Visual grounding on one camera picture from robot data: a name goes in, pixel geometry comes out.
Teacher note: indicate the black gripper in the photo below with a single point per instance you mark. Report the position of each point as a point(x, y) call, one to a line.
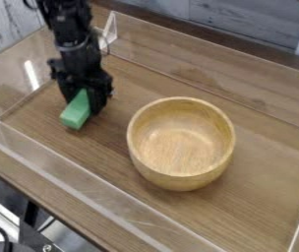
point(94, 79)

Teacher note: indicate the green rectangular block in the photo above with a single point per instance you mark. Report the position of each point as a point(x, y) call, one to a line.
point(78, 111)

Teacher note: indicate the brown wooden bowl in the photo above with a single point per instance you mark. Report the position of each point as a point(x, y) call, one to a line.
point(181, 139)

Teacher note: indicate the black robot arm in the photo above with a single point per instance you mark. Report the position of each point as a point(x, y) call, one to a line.
point(69, 19)

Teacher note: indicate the clear acrylic tray barrier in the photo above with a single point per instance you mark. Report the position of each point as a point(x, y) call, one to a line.
point(77, 172)

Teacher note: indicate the black table leg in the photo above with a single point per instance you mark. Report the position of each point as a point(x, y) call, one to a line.
point(31, 213)

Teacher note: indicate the black metal bracket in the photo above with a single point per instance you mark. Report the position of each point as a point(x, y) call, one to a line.
point(35, 240)

